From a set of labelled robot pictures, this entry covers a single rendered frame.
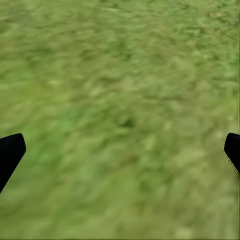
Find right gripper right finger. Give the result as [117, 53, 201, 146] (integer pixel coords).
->
[224, 132, 240, 173]

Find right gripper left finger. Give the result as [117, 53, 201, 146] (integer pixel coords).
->
[0, 133, 26, 193]

